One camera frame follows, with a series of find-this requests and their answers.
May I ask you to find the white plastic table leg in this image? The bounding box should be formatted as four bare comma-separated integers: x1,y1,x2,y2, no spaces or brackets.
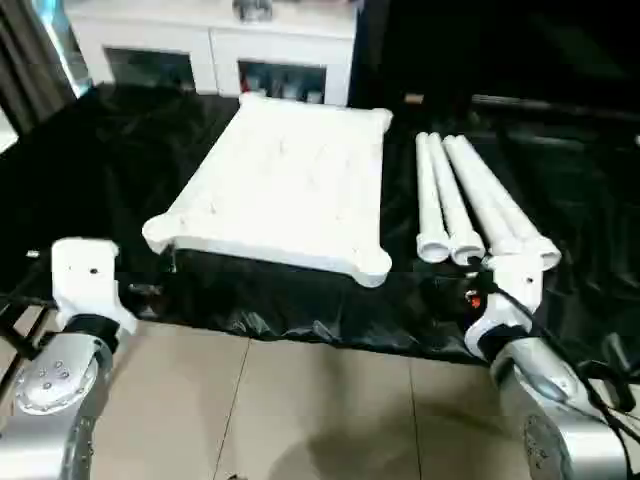
428,133,486,266
442,134,521,261
415,133,451,264
457,135,562,274

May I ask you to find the white plastic stool seat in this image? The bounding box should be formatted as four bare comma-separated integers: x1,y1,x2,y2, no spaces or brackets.
141,92,394,290

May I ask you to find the black tripod stand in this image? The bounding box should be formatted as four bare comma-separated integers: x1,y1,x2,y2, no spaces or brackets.
0,294,49,361

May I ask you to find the black work mat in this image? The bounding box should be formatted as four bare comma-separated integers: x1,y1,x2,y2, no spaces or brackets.
0,82,640,401

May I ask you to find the white cabinet with glass doors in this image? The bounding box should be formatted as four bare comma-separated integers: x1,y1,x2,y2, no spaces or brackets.
69,0,359,106

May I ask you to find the dark object on cabinet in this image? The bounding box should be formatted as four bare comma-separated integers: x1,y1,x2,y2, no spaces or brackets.
233,0,271,21

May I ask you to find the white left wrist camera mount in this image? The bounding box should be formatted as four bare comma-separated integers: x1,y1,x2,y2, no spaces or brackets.
51,238,137,331

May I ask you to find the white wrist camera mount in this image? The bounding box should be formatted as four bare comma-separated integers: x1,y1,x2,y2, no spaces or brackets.
464,244,544,359
51,238,137,331

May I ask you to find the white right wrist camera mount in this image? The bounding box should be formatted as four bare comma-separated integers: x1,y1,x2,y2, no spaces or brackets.
464,244,544,359

